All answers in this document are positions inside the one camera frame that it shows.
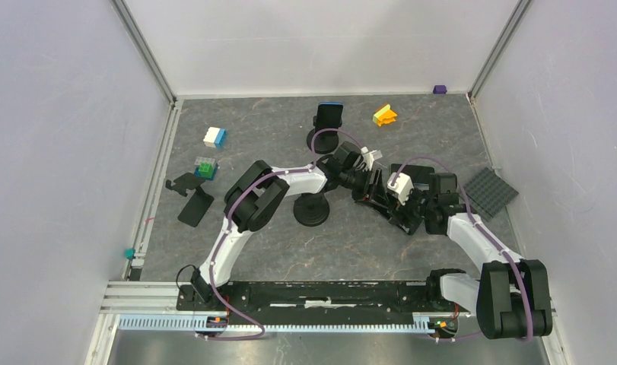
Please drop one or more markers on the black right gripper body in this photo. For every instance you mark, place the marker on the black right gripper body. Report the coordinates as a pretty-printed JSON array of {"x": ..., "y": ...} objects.
[{"x": 415, "y": 209}]

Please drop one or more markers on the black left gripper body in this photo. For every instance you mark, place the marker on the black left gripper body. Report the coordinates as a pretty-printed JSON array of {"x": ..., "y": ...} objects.
[{"x": 360, "y": 184}]

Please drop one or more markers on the black round base phone stand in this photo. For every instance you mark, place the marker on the black round base phone stand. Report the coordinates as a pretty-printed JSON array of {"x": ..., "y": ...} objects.
[{"x": 323, "y": 141}]

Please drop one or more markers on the teal edged black phone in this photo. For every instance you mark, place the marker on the teal edged black phone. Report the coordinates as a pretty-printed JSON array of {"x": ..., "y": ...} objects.
[{"x": 385, "y": 206}]

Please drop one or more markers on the blue edged black phone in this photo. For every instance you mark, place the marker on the blue edged black phone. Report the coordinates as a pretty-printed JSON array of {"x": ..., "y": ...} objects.
[{"x": 328, "y": 116}]

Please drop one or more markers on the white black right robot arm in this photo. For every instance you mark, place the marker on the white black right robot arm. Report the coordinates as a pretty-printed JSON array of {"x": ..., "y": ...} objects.
[{"x": 511, "y": 298}]

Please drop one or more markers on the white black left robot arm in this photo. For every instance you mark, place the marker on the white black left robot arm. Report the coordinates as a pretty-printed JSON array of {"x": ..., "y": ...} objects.
[{"x": 253, "y": 200}]

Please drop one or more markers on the black phone under blue phone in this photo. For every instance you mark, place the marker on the black phone under blue phone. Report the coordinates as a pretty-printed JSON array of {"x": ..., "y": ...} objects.
[{"x": 419, "y": 175}]

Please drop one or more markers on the black folding phone stand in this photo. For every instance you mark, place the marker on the black folding phone stand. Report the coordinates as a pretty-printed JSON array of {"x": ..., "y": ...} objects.
[{"x": 199, "y": 201}]

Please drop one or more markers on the yellow orange toy block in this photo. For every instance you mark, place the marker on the yellow orange toy block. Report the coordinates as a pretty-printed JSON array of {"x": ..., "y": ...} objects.
[{"x": 384, "y": 115}]

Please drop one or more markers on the grey lego baseplate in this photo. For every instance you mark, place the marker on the grey lego baseplate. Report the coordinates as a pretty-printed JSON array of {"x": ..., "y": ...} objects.
[{"x": 488, "y": 193}]

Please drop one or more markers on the purple toy block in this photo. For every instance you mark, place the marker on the purple toy block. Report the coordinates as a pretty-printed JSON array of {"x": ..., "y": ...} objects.
[{"x": 439, "y": 89}]

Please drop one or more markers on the white blue toy block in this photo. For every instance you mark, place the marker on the white blue toy block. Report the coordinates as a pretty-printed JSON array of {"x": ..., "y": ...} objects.
[{"x": 215, "y": 137}]

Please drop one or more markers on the green blue toy block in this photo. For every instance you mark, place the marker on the green blue toy block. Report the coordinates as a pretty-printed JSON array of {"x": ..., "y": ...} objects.
[{"x": 206, "y": 168}]

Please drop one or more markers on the teal small clip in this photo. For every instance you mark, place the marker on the teal small clip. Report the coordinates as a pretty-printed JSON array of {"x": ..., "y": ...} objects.
[{"x": 129, "y": 254}]

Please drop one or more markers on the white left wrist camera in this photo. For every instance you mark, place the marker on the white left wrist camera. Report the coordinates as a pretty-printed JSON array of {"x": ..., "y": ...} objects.
[{"x": 369, "y": 157}]

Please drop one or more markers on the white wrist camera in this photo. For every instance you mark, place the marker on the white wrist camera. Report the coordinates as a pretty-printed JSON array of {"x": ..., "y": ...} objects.
[
  {"x": 369, "y": 157},
  {"x": 400, "y": 186}
]

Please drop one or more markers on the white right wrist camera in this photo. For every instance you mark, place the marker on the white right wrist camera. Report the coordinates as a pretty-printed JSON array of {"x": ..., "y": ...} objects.
[{"x": 400, "y": 186}]

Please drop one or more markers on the aluminium frame rail right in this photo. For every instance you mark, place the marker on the aluminium frame rail right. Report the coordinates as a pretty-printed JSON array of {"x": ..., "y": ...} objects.
[{"x": 505, "y": 36}]

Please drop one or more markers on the aluminium frame rail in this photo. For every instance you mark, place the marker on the aluminium frame rail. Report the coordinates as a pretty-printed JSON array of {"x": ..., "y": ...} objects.
[
  {"x": 505, "y": 36},
  {"x": 141, "y": 236}
]

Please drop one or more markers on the aluminium frame rail left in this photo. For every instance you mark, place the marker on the aluminium frame rail left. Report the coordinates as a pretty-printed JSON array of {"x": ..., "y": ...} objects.
[{"x": 141, "y": 236}]

